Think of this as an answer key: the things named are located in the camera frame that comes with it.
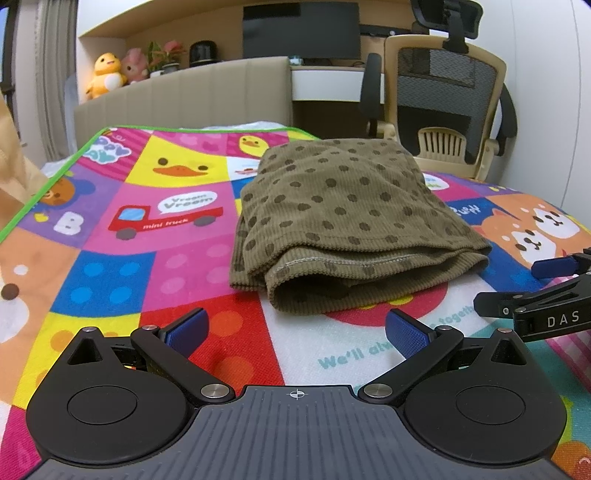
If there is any olive polka dot corduroy garment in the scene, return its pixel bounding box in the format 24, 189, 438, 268
229, 139, 491, 315

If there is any colourful cartoon play mat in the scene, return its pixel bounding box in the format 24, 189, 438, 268
1, 127, 590, 479

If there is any beige mesh office chair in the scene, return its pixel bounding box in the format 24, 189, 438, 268
360, 1, 518, 181

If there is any brown paper bag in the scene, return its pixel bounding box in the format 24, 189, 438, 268
0, 99, 48, 228

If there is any beige upholstered headboard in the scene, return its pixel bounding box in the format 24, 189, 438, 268
74, 57, 293, 147

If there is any white desk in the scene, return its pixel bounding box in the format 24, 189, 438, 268
290, 66, 365, 103

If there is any yellow duck plush toy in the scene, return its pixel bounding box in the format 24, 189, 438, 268
86, 52, 127, 99

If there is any pink plush toy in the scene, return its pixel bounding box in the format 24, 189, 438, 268
121, 48, 149, 84

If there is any potted plant with flowers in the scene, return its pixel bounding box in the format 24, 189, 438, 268
147, 40, 185, 75

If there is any black computer monitor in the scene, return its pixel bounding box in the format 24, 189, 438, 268
242, 1, 361, 60

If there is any grey curtain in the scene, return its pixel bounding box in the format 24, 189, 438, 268
35, 0, 78, 160

